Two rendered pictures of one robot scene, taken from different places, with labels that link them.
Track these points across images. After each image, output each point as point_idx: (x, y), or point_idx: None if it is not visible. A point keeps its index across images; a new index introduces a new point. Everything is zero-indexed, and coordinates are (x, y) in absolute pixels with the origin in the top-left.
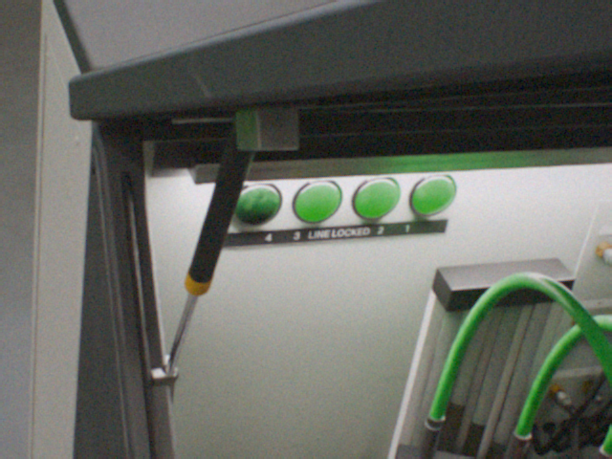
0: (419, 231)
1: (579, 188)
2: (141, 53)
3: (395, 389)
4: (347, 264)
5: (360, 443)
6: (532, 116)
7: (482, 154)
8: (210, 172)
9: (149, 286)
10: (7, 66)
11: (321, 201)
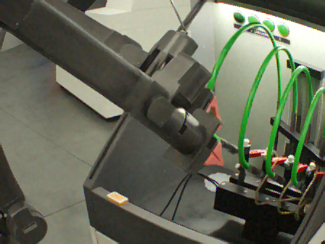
0: (283, 41)
1: (323, 44)
2: None
3: (286, 104)
4: (266, 46)
5: None
6: (309, 17)
7: (285, 14)
8: (220, 0)
9: (194, 16)
10: None
11: (252, 19)
